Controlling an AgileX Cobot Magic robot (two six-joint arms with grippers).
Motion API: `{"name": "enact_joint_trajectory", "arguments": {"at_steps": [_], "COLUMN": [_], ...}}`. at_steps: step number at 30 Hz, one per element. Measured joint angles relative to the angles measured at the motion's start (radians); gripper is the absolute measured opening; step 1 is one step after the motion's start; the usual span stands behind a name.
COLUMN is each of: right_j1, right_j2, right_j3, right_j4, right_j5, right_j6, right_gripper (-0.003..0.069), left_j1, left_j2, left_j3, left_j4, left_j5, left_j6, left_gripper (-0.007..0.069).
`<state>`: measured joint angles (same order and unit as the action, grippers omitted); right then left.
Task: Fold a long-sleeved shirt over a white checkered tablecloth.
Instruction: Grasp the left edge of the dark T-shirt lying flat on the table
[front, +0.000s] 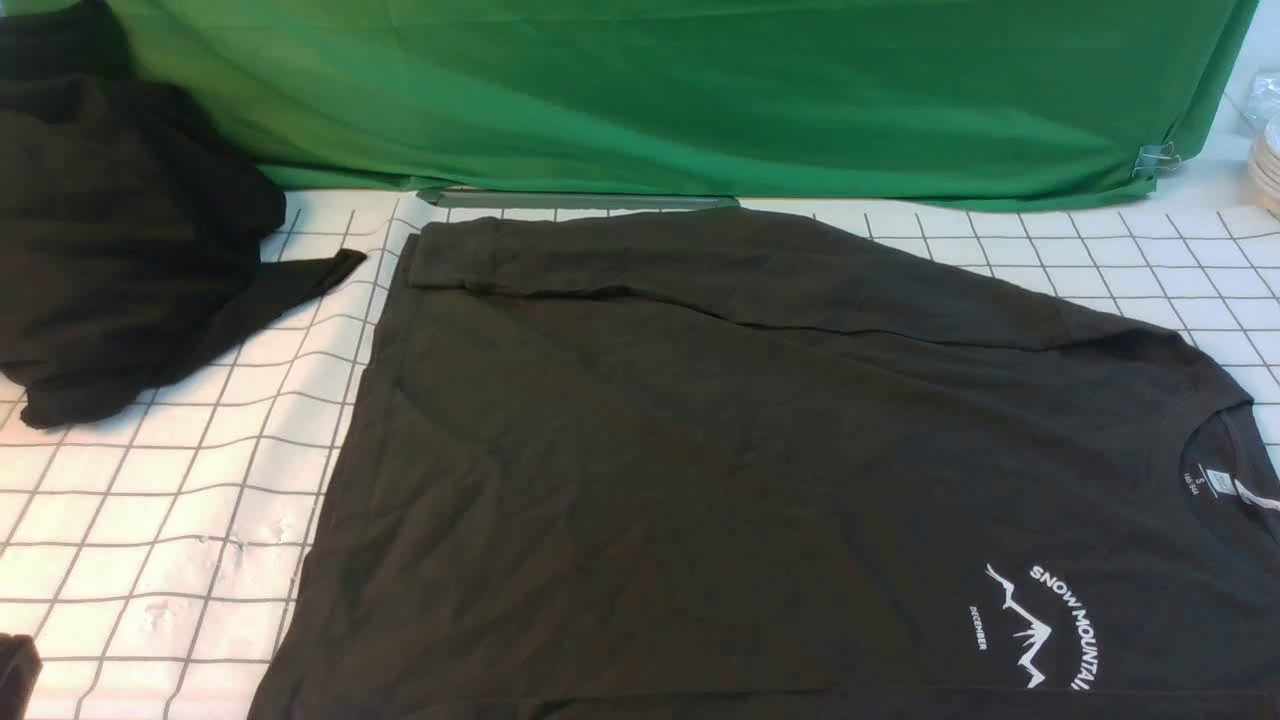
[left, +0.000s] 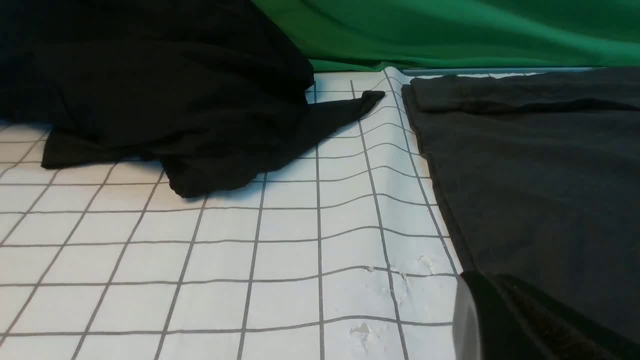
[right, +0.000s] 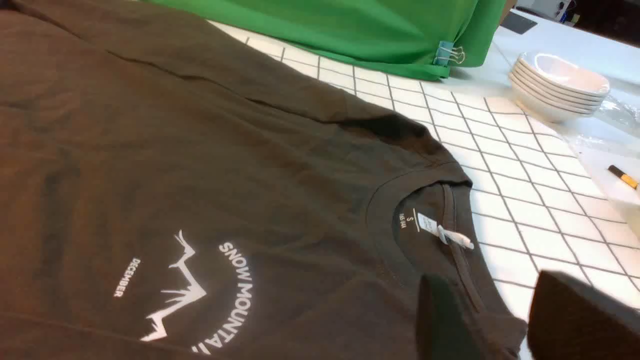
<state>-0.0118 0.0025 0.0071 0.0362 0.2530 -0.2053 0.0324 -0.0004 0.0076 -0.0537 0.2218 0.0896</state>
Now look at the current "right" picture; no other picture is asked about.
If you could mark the bottom white bowl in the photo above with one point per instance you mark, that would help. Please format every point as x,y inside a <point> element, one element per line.
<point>543,111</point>

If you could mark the green backdrop cloth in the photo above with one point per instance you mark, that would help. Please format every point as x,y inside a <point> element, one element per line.
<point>398,37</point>

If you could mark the top white bowl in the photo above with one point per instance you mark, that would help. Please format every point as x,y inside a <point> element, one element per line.
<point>562,73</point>

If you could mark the clear plastic bag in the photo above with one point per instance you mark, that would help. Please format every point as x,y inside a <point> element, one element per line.
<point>614,127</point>

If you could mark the gray long-sleeved shirt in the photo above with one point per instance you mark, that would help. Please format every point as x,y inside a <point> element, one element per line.
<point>170,193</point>

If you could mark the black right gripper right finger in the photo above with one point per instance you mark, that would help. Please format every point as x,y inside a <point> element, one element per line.
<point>571,320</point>

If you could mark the white bowl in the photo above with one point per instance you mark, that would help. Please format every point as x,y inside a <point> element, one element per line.
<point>550,95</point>
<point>528,77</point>
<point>543,111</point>
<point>562,73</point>
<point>553,101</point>

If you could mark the white grid table mat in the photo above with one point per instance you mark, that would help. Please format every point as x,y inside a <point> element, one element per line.
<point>534,208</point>

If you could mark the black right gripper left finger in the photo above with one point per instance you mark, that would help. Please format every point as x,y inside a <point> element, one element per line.
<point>442,332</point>

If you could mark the black yellow marker pen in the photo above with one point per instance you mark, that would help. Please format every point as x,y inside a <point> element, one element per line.
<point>624,177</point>

